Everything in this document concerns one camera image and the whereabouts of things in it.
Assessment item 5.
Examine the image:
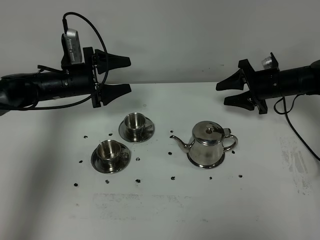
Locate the rear stainless steel teacup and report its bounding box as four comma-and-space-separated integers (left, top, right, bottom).
123, 112, 152, 137

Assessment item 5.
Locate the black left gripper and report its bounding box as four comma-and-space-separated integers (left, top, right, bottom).
83, 47, 132, 108

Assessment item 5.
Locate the black camera cable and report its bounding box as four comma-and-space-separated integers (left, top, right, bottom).
273, 94, 320, 161
18, 12, 109, 111

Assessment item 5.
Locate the stainless steel saucer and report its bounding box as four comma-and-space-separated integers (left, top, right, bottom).
118, 117, 155, 143
91, 143, 131, 174

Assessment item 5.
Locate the front stainless steel teacup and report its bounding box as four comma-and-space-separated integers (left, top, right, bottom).
95, 139, 129, 164

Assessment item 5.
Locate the stainless steel teacup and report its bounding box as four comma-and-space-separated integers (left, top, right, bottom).
123, 112, 152, 137
95, 139, 129, 164

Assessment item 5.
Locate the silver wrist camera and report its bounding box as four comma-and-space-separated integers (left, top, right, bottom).
62, 28, 83, 65
261, 56, 273, 70

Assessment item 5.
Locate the black left camera cable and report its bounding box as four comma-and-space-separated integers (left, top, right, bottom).
18, 12, 109, 111

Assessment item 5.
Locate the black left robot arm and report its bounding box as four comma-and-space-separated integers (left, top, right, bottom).
0, 47, 132, 115

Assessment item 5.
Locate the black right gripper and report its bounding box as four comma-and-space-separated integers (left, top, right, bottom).
215, 52, 279, 115

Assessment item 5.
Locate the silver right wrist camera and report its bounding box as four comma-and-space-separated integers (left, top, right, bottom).
261, 56, 273, 70

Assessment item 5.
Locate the black right camera cable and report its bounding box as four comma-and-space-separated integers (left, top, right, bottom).
273, 94, 320, 161

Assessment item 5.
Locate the steel teapot saucer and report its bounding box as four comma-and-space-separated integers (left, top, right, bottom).
186, 152, 225, 169

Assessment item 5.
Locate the front stainless steel saucer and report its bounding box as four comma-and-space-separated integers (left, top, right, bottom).
91, 143, 131, 174

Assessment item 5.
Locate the rear stainless steel saucer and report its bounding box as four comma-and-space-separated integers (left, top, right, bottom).
118, 117, 155, 143

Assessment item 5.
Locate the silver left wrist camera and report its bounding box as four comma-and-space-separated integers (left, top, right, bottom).
62, 28, 83, 65

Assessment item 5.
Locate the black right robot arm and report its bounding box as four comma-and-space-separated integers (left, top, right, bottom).
215, 53, 320, 115

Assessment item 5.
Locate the stainless steel teapot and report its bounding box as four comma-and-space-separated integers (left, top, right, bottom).
170, 120, 238, 158

